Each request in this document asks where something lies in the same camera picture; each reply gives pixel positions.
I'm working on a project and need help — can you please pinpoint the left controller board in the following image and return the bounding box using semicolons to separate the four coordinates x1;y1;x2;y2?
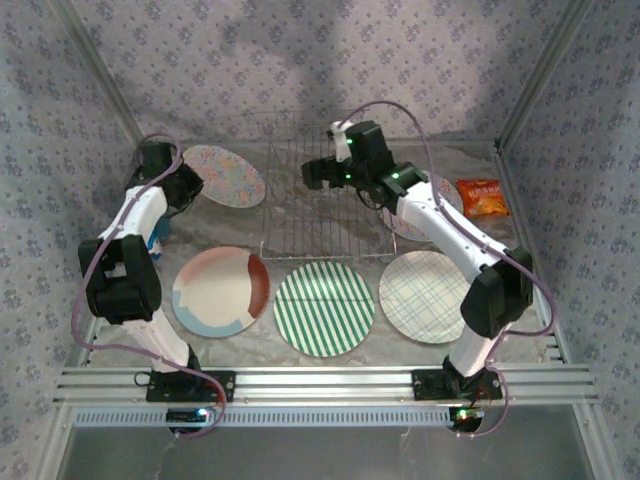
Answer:
167;407;211;434

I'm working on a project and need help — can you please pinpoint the grey metal panel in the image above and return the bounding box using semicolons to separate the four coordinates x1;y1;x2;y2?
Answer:
64;424;596;480

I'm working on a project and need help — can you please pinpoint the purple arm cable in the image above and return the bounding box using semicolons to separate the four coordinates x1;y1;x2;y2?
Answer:
339;101;557;441
71;132;229;441

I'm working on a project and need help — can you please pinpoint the controller board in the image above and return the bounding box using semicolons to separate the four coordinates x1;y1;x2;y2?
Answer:
448;406;485;432
167;407;211;434

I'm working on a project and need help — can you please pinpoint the wire dish rack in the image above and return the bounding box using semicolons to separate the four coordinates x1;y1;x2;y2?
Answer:
259;110;399;260

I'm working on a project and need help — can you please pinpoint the aluminium frame post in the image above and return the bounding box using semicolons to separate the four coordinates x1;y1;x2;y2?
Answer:
49;0;151;151
494;0;596;151

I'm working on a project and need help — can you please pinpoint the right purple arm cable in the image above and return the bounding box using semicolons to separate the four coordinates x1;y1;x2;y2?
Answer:
339;101;557;441

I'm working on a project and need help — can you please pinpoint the aluminium mounting rail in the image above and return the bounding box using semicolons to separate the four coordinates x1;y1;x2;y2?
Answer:
53;366;600;406

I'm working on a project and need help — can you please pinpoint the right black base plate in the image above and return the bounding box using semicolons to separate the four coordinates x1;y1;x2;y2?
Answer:
411;368;503;401

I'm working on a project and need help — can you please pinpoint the right controller board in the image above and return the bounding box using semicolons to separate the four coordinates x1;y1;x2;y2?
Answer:
448;406;485;432

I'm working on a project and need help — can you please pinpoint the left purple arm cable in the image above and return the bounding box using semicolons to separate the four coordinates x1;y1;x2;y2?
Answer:
71;132;229;441

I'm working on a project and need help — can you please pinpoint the orange snack bag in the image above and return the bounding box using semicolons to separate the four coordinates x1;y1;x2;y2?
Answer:
455;178;511;219

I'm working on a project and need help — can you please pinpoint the pink red blue plate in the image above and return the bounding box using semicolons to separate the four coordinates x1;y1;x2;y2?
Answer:
171;245;271;338

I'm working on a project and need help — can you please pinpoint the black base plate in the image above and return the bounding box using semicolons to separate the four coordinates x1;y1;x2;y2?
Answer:
145;369;237;404
411;368;503;401

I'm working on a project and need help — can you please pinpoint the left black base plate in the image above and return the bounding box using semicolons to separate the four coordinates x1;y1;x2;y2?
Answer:
145;369;237;404

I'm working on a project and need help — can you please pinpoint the speckled multicolour plate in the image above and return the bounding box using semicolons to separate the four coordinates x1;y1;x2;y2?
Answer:
182;144;266;210
379;172;465;243

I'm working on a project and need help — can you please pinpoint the green striped plate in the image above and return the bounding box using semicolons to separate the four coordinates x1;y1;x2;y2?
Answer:
273;260;376;358

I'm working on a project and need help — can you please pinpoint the grey slotted cable duct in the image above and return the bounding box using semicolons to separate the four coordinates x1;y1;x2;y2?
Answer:
72;404;459;429

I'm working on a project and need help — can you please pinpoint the blue plaid plate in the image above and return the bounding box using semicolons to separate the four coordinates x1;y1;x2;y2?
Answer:
378;250;481;345

